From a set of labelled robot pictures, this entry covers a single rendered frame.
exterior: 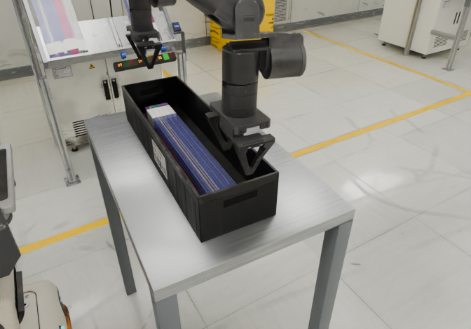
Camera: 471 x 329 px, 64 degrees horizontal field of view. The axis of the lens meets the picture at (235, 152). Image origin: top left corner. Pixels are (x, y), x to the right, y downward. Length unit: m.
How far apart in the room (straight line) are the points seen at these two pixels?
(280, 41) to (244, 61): 0.07
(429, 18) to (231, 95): 3.95
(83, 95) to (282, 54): 2.01
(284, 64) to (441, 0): 3.85
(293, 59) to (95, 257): 1.50
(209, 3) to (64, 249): 1.62
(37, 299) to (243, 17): 1.17
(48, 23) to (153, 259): 1.63
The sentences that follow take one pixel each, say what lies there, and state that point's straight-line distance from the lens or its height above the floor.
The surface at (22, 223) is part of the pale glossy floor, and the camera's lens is 2.23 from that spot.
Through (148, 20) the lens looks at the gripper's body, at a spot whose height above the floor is 1.09.
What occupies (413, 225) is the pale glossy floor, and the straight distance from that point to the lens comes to 2.14.
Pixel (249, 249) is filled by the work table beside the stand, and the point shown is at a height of 0.80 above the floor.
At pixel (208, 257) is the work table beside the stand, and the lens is 0.73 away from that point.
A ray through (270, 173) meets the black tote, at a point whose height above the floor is 0.91.
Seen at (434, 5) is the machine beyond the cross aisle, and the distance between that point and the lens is 4.42.
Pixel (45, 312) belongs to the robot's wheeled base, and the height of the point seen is 0.28.
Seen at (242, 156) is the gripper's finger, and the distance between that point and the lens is 0.60.
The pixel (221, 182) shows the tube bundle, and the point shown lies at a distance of 0.82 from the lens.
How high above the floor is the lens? 1.35
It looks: 33 degrees down
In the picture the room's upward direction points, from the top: straight up
